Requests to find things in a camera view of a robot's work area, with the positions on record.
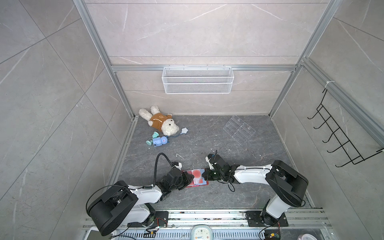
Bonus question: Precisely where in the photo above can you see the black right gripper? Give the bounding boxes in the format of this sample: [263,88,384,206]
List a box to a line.
[200,168,225,181]

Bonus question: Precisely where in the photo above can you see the red leather card holder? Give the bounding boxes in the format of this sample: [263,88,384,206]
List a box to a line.
[185,169,209,188]

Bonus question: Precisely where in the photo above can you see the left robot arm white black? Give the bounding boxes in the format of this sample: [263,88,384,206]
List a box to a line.
[86,167,194,236]

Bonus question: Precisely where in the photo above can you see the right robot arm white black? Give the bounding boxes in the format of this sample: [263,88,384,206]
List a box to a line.
[203,154,309,226]

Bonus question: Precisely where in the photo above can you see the clear acrylic tiered card stand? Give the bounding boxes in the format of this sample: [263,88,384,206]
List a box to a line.
[223,115,256,145]

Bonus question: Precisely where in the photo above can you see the teal toy piece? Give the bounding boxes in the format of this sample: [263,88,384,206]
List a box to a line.
[146,132,160,146]

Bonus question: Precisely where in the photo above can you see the white round device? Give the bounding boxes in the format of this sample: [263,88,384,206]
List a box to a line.
[190,225,214,240]

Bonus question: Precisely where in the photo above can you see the white teddy bear brown shirt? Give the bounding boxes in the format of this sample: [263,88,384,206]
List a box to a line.
[139,106,180,137]

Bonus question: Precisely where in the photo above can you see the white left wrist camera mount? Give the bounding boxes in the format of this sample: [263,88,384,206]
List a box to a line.
[172,162,182,170]

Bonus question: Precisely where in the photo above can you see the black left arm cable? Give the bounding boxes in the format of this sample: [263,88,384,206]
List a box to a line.
[152,152,175,187]

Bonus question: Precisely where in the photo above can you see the blue toy camera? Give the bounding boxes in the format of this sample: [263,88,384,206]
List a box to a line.
[152,136,168,147]

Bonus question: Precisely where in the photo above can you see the white wire mesh basket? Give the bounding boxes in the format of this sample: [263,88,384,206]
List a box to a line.
[162,68,235,94]

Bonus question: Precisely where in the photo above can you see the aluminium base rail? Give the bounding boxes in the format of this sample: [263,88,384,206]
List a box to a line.
[80,208,334,240]

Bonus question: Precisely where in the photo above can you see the black wire hook rack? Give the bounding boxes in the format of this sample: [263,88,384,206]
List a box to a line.
[307,89,384,168]

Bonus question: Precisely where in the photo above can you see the horizontal aluminium wall rail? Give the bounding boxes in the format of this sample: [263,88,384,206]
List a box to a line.
[112,64,297,72]

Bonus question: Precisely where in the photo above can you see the right wall aluminium rail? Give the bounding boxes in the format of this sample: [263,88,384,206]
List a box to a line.
[301,58,384,146]

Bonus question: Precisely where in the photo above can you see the vertical aluminium corner post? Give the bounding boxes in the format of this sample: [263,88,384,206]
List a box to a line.
[269,0,343,119]

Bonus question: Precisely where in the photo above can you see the left aluminium corner post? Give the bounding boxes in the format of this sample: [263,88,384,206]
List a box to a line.
[74,0,135,120]

